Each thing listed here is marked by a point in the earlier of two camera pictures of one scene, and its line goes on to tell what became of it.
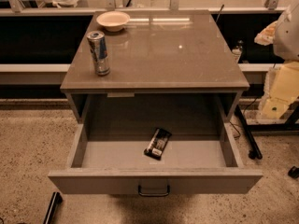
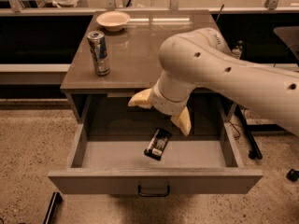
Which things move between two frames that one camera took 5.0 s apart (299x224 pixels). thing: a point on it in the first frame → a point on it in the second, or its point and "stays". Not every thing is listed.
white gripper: [287, 37] → [161, 104]
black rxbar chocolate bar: [158, 144] stays
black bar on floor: [57, 199] stays
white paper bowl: [113, 21] stays
